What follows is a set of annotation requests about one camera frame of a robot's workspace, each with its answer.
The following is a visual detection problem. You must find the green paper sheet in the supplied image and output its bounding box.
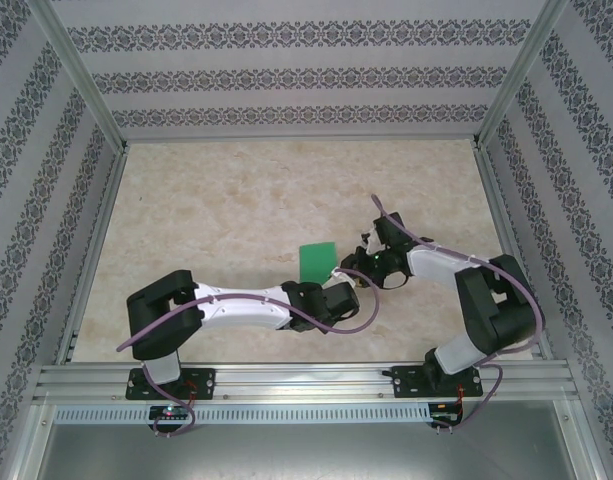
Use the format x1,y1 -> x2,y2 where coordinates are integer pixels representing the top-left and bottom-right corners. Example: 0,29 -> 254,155
298,241 -> 338,282

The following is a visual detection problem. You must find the grey metal sheet panel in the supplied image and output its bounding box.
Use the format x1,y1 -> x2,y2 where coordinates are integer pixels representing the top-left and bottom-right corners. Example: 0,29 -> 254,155
33,422 -> 582,480

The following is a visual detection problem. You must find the aluminium mounting rail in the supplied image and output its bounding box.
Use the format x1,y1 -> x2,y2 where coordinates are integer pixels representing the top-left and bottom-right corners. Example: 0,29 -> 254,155
33,360 -> 580,404

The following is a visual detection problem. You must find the slotted cable duct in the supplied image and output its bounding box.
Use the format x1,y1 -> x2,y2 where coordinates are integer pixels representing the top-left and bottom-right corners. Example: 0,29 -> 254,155
53,402 -> 433,425

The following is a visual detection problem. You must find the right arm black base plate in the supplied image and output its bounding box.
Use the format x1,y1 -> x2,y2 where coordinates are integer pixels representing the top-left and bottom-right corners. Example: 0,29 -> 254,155
391,364 -> 485,400

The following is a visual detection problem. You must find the aluminium side rail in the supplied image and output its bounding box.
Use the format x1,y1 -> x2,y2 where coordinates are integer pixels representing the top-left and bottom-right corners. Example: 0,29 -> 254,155
55,142 -> 130,365
473,139 -> 555,362

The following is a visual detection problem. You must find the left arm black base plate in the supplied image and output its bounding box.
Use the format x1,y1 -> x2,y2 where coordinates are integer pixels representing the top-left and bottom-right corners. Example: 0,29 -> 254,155
127,367 -> 217,401

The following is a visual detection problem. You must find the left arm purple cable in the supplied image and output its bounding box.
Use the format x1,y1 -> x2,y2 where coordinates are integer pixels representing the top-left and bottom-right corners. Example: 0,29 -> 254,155
116,269 -> 382,440

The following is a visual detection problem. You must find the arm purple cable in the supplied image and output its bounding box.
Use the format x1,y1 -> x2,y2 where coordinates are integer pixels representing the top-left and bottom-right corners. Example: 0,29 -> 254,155
116,269 -> 382,440
370,193 -> 545,436

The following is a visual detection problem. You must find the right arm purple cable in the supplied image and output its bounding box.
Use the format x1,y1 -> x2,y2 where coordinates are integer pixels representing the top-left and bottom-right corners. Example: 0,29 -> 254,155
370,193 -> 545,436

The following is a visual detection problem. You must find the aluminium frame post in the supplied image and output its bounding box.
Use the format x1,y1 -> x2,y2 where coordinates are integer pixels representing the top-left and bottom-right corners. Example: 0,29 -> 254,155
471,0 -> 571,151
28,0 -> 132,154

